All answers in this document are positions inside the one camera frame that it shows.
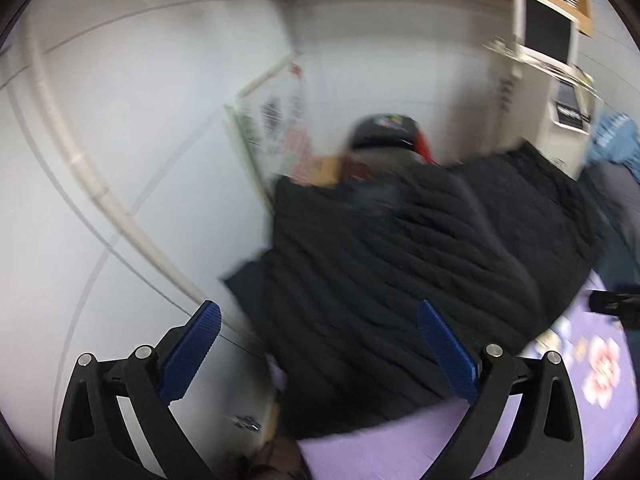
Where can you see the white cabinet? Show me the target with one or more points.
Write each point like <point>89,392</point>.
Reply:
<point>525,110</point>

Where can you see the white framed monitor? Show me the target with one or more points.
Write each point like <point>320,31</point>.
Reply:
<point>547,27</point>

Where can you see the blue denim cloth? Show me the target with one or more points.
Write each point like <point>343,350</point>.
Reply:
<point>617,135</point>

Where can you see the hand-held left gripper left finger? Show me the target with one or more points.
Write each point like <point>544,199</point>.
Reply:
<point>192,350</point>

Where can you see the purple floral bedsheet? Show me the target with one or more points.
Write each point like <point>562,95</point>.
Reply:
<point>400,452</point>

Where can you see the black quilted jacket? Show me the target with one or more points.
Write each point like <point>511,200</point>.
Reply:
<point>400,285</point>

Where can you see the white pipe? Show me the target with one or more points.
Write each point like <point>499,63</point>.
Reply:
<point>90,170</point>

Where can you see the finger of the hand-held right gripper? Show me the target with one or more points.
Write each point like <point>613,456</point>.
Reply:
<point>617,305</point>

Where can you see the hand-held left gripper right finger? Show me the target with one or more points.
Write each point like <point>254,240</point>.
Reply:
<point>447,355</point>

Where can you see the dark teal cloth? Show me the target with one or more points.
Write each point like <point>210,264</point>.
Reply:
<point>615,220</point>

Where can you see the framed wall poster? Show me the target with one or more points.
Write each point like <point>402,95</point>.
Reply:
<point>270,125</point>

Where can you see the cardboard box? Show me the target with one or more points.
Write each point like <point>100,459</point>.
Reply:
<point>325,167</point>

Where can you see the black and red cap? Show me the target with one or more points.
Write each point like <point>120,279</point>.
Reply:
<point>382,132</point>

